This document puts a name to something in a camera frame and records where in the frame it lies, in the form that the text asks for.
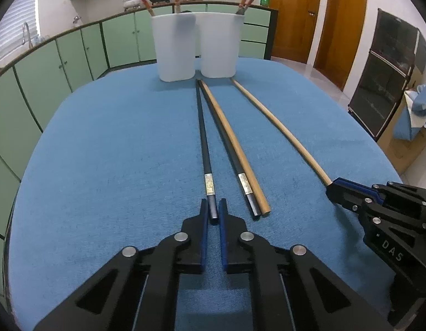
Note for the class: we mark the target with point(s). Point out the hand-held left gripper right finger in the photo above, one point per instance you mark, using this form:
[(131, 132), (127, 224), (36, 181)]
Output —
[(224, 234)]

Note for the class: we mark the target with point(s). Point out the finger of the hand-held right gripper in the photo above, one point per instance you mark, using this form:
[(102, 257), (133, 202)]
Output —
[(357, 188), (347, 198)]

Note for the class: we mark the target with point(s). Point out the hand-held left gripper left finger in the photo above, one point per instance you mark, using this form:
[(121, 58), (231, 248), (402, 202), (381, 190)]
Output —
[(204, 234)]

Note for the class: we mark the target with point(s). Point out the plain wooden chopstick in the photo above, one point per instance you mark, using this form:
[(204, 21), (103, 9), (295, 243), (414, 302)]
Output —
[(302, 152), (258, 198)]

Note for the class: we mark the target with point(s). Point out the black chopstick silver band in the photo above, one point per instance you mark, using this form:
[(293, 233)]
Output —
[(245, 184)]

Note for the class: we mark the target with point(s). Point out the black chopstick with gold band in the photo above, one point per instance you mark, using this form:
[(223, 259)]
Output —
[(206, 151)]

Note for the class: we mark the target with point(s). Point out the white plastic utensil holder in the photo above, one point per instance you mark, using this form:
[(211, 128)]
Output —
[(173, 51), (218, 48)]

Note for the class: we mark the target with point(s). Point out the cardboard box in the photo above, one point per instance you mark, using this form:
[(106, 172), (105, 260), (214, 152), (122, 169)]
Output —
[(402, 155)]

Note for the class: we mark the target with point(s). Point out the blue cloth white trim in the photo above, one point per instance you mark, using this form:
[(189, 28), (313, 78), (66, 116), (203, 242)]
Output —
[(416, 110)]

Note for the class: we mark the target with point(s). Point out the black glass-front cabinet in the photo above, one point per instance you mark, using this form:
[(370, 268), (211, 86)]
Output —
[(381, 86)]

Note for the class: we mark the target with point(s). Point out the blue felt table mat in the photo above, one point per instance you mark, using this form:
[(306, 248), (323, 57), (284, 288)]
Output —
[(113, 165)]

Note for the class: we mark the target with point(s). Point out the wooden door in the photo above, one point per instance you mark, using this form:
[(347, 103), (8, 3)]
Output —
[(292, 17), (340, 31)]

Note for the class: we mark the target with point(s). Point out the green base cabinets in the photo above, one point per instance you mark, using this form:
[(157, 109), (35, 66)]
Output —
[(44, 76)]

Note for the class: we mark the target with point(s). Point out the white cooking pot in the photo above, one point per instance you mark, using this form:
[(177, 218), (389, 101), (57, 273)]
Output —
[(131, 2)]

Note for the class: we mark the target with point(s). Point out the small metal kettle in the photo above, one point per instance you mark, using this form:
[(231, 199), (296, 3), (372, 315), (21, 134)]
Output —
[(76, 20)]

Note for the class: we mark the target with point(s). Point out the chrome kitchen faucet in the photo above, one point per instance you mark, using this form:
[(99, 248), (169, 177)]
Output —
[(26, 31)]

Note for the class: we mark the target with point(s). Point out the white window blind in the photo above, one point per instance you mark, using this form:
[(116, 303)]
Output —
[(16, 17)]

